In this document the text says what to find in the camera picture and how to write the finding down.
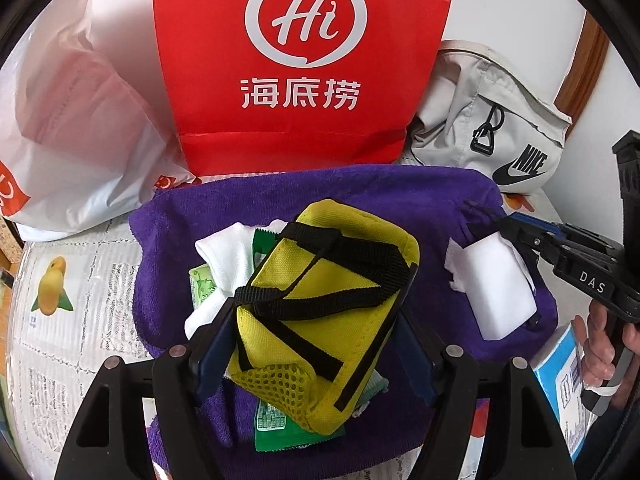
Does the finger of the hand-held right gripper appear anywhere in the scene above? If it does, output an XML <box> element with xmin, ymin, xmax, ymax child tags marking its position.
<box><xmin>462</xmin><ymin>200</ymin><xmax>568</xmax><ymax>241</ymax></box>
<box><xmin>507</xmin><ymin>230</ymin><xmax>563</xmax><ymax>273</ymax></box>

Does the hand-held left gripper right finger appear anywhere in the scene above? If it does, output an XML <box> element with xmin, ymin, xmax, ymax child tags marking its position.
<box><xmin>395</xmin><ymin>305</ymin><xmax>576</xmax><ymax>480</ymax></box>

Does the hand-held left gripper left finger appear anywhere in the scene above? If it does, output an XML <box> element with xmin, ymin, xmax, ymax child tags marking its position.
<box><xmin>54</xmin><ymin>297</ymin><xmax>238</xmax><ymax>480</ymax></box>

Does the white sponge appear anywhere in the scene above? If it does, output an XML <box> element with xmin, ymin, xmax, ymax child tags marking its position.
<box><xmin>445</xmin><ymin>230</ymin><xmax>540</xmax><ymax>343</ymax></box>

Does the yellow pouch with black straps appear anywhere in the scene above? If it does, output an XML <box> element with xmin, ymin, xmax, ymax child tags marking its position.
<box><xmin>227</xmin><ymin>200</ymin><xmax>421</xmax><ymax>436</ymax></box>

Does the green wet wipes pack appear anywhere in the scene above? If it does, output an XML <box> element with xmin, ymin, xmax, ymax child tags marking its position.
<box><xmin>189</xmin><ymin>262</ymin><xmax>223</xmax><ymax>311</ymax></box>

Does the dark green sachet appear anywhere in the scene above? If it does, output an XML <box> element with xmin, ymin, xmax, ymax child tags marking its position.
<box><xmin>254</xmin><ymin>400</ymin><xmax>347</xmax><ymax>453</ymax></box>
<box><xmin>251</xmin><ymin>227</ymin><xmax>283</xmax><ymax>263</ymax></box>

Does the white sock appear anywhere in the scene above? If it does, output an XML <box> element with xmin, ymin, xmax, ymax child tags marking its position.
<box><xmin>184</xmin><ymin>220</ymin><xmax>286</xmax><ymax>341</ymax></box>

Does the person's right hand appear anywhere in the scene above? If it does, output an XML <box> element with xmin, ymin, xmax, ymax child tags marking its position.
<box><xmin>572</xmin><ymin>305</ymin><xmax>640</xmax><ymax>393</ymax></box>

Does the purple towel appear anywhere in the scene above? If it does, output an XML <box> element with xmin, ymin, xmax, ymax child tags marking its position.
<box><xmin>129</xmin><ymin>164</ymin><xmax>559</xmax><ymax>466</ymax></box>

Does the blue cardboard box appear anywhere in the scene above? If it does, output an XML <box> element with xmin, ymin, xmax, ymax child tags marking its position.
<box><xmin>530</xmin><ymin>322</ymin><xmax>601</xmax><ymax>463</ymax></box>

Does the grey waist bag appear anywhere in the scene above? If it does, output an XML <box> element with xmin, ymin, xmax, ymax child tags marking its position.
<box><xmin>400</xmin><ymin>39</ymin><xmax>573</xmax><ymax>195</ymax></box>

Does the fruit print tablecloth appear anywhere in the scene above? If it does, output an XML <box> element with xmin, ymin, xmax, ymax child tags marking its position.
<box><xmin>10</xmin><ymin>175</ymin><xmax>581</xmax><ymax>480</ymax></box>

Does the wooden nightstand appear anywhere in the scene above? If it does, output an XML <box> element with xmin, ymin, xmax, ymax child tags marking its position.
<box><xmin>0</xmin><ymin>212</ymin><xmax>23</xmax><ymax>273</ymax></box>

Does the white plastic shopping bag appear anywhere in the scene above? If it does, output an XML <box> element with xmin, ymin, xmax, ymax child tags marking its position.
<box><xmin>0</xmin><ymin>0</ymin><xmax>201</xmax><ymax>241</ymax></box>

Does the red paper bag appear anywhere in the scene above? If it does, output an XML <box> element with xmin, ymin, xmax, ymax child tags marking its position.
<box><xmin>151</xmin><ymin>0</ymin><xmax>461</xmax><ymax>177</ymax></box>

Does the brown wooden door frame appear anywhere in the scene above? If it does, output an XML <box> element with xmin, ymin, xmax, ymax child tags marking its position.
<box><xmin>562</xmin><ymin>7</ymin><xmax>613</xmax><ymax>121</ymax></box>

